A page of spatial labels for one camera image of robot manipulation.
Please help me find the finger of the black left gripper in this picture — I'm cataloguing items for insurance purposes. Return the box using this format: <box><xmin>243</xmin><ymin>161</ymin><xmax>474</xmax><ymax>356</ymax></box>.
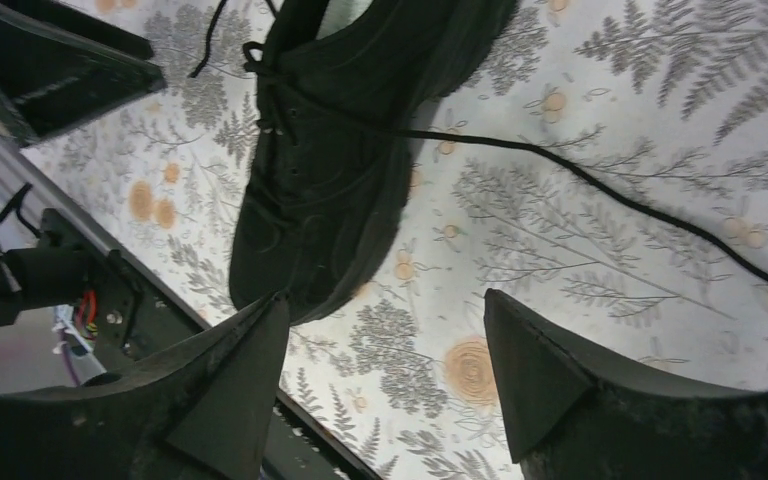
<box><xmin>0</xmin><ymin>1</ymin><xmax>166</xmax><ymax>147</ymax></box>

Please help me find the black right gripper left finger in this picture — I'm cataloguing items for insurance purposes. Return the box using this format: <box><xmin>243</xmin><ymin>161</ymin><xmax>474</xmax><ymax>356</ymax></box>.
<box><xmin>0</xmin><ymin>294</ymin><xmax>289</xmax><ymax>479</ymax></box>

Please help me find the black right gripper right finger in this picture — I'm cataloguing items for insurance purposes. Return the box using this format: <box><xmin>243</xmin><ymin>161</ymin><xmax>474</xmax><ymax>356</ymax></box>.
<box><xmin>484</xmin><ymin>289</ymin><xmax>768</xmax><ymax>479</ymax></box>

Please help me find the black sneaker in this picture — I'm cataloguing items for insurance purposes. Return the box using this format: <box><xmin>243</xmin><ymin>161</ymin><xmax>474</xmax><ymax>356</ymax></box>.
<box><xmin>188</xmin><ymin>0</ymin><xmax>768</xmax><ymax>327</ymax></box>

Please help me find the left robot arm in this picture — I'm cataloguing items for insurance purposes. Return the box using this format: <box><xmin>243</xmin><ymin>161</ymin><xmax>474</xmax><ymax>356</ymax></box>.
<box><xmin>0</xmin><ymin>1</ymin><xmax>166</xmax><ymax>327</ymax></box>

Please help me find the floral patterned mat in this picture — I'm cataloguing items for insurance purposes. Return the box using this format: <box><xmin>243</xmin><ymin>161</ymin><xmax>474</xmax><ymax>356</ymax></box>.
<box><xmin>28</xmin><ymin>1</ymin><xmax>768</xmax><ymax>479</ymax></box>

